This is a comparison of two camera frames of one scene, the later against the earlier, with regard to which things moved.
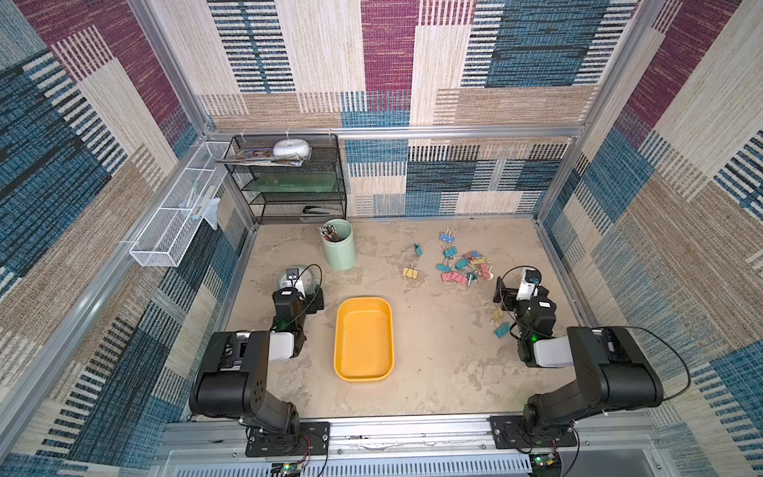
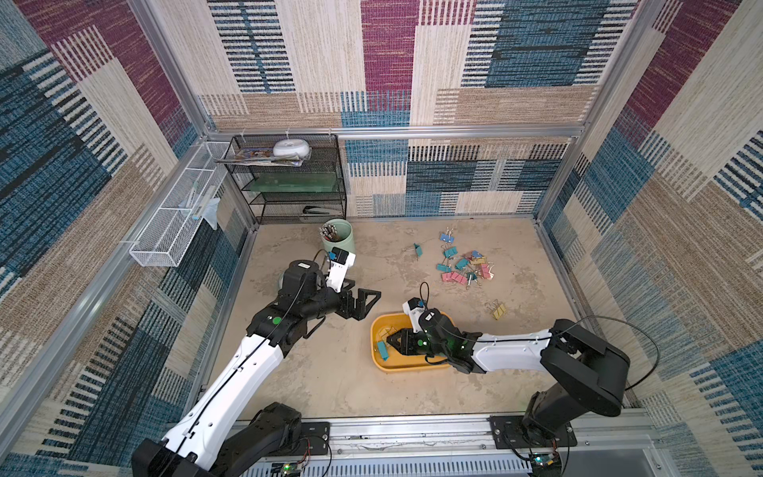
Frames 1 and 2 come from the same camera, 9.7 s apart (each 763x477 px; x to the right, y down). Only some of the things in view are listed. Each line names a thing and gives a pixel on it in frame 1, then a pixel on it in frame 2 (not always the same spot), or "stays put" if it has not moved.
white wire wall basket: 166,238 stays put
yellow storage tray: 364,342 to 387,358
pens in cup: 329,233 stays put
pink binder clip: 485,271 stays put
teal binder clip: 502,330 to 382,350
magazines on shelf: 264,157 stays put
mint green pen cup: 341,254 stays put
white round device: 291,147 stays put
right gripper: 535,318 to 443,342
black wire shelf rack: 289,177 stays put
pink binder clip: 454,276 stays put
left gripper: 308,301 to 358,308
